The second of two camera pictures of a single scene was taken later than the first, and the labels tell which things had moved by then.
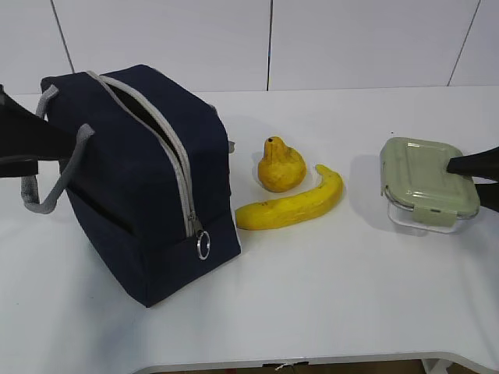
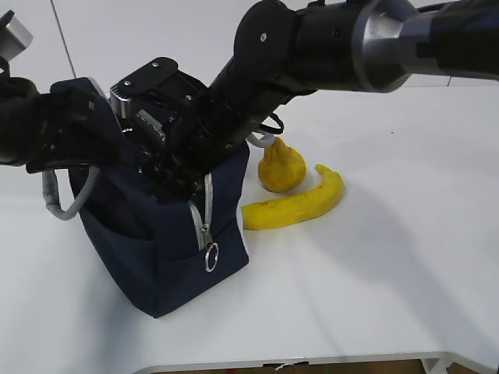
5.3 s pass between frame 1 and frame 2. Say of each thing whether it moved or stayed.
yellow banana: stayed
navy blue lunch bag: moved
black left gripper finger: moved
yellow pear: stayed
